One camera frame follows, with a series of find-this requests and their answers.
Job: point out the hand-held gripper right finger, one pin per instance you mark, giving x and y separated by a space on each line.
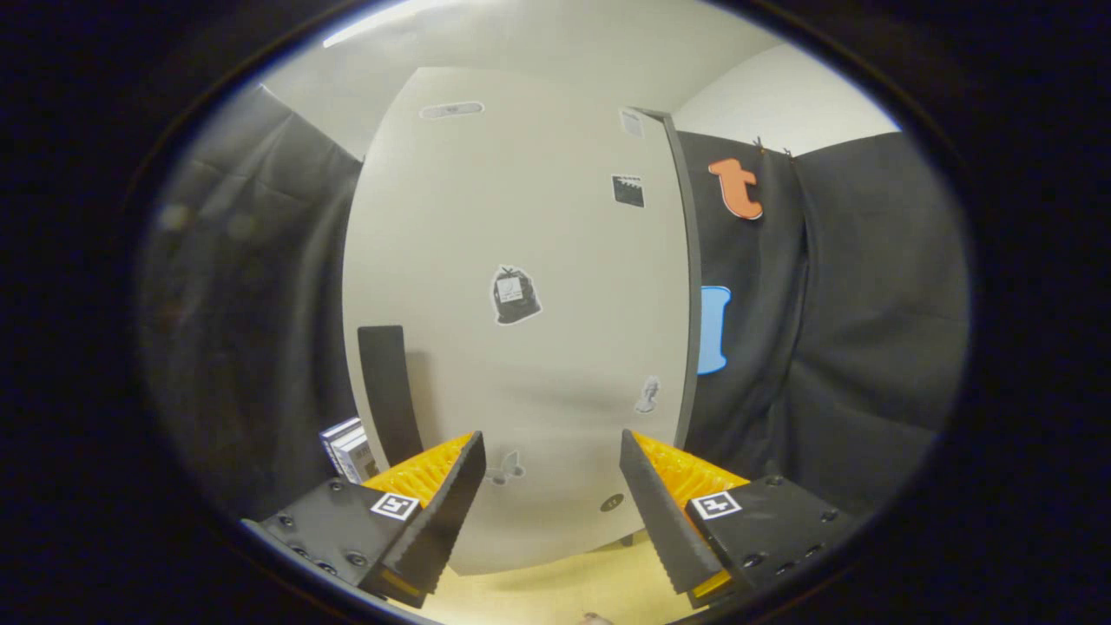
655 512

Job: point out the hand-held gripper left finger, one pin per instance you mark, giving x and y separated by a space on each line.
438 529

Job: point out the white pink shoe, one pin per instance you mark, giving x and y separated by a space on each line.
595 619

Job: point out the beige shoe cabinet door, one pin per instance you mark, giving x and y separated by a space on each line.
521 217

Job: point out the black backdrop cloth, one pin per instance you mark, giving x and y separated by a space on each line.
868 330

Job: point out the black cloth clip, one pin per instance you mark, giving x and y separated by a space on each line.
772 148

